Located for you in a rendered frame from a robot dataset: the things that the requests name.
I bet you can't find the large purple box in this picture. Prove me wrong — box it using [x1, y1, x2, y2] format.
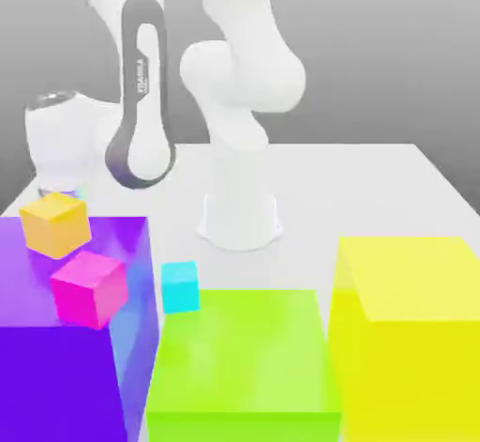
[0, 216, 161, 442]

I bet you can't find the small orange cube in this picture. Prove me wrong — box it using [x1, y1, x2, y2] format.
[18, 191, 93, 261]

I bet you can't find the large green box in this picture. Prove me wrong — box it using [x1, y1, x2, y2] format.
[144, 289, 343, 442]

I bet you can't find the small pink cube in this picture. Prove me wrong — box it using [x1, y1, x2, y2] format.
[49, 250, 129, 331]

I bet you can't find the small cyan cube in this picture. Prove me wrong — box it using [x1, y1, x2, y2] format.
[160, 260, 202, 316]

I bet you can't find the large yellow box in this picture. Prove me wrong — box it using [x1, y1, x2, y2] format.
[327, 236, 480, 442]

